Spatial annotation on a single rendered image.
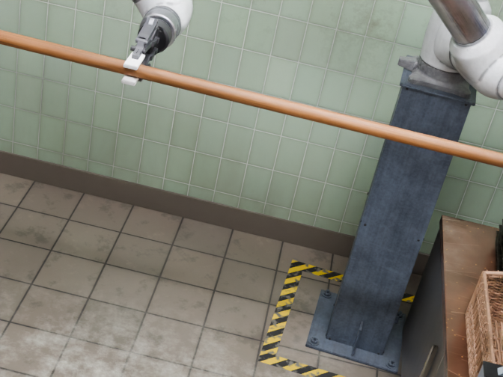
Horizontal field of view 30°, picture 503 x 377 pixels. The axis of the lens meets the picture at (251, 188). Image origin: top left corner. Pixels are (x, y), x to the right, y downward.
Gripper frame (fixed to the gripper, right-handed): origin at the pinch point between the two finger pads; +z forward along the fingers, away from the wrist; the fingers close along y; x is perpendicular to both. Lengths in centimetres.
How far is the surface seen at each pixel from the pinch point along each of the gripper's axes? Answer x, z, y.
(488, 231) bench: -101, -69, 62
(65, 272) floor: 30, -69, 120
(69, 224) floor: 38, -96, 120
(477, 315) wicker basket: -93, -15, 54
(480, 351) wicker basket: -93, -2, 54
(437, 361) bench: -88, -15, 71
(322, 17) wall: -35, -120, 27
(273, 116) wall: -27, -120, 68
